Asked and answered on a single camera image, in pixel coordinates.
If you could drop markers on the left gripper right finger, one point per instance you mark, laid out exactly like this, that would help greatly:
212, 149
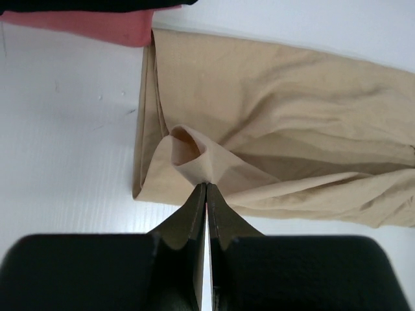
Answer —
224, 226

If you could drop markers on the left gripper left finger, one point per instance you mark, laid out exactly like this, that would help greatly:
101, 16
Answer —
177, 275

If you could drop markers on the beige t shirt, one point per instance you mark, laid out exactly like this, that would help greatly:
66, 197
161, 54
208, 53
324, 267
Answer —
283, 132

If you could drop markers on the folded pink t shirt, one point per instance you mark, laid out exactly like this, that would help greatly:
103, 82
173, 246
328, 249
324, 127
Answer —
131, 29

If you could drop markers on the folded black t shirt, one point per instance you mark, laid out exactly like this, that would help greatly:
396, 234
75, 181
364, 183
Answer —
115, 6

